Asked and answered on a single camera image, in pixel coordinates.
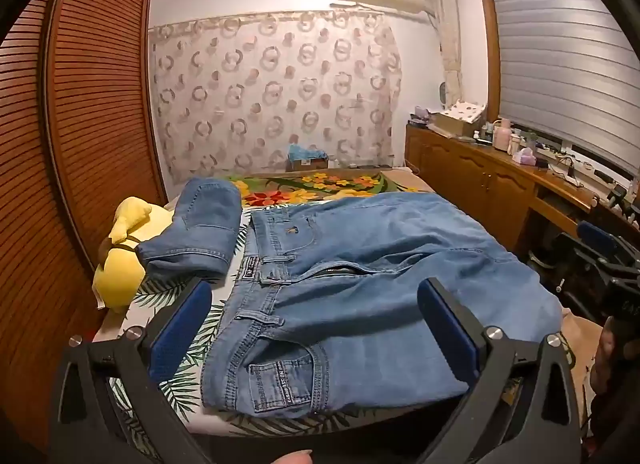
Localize person's left hand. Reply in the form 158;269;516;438
271;449;314;464

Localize wooden sideboard cabinet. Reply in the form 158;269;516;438
404;123;601;257

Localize leaf-print bedsheet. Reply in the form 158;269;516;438
102;204;521;437

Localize folded blue denim jeans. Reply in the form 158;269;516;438
136;177;244;281

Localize grey window blind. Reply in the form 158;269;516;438
486;0;640;181

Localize pink thermos bottle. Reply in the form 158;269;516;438
492;118;512;151

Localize cables on sideboard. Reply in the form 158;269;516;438
550;155;588;189

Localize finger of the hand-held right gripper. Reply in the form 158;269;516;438
575;221;640;285

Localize floral blanket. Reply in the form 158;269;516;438
220;169;422;208

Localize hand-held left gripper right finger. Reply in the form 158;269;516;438
416;277;583;464

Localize blue denim jeans pants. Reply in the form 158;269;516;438
201;191;563;419

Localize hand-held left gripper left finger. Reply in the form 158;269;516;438
47;277;216;464

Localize yellow plush toy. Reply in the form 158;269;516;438
92;197;175;315

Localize white spotted box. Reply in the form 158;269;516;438
431;101;489;138

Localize wooden louvered closet doors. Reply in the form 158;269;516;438
0;0;168;450

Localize narrow patterned curtain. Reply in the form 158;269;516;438
428;0;462;112

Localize circle-patterned wall curtain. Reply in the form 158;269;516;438
149;11;404;186

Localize cardboard box with blue cloth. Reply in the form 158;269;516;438
286;143;330;173

